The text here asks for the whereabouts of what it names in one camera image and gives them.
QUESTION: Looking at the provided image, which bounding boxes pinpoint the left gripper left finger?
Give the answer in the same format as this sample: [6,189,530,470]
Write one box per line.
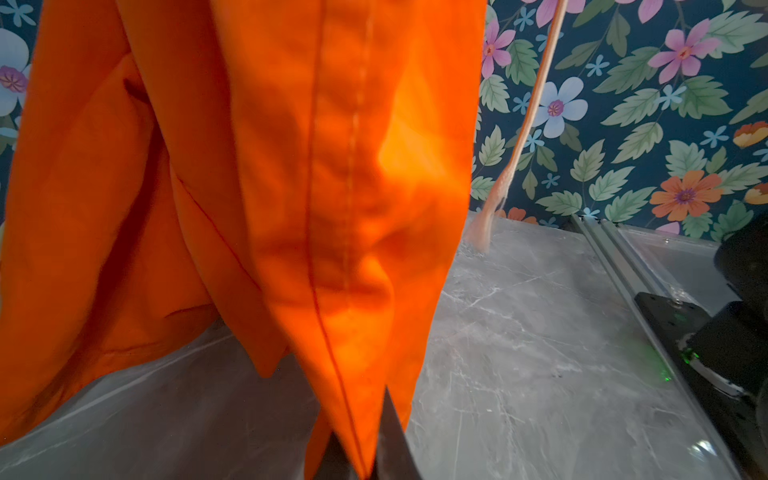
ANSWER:
[313,433,354,480]

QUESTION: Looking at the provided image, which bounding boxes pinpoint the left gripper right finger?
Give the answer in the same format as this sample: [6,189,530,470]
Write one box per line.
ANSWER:
[371,389,422,480]

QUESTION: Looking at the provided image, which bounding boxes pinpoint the orange shorts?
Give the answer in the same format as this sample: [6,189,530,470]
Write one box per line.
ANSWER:
[1,1,518,479]

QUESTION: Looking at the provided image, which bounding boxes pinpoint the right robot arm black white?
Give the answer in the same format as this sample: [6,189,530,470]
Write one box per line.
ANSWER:
[689,213,767,479]

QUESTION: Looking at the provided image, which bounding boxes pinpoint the aluminium mounting rail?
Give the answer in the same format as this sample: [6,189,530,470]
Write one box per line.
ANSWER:
[571,216,747,479]

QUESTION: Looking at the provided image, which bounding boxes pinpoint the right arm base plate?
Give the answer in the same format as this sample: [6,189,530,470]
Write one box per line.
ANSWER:
[635,293,753,479]

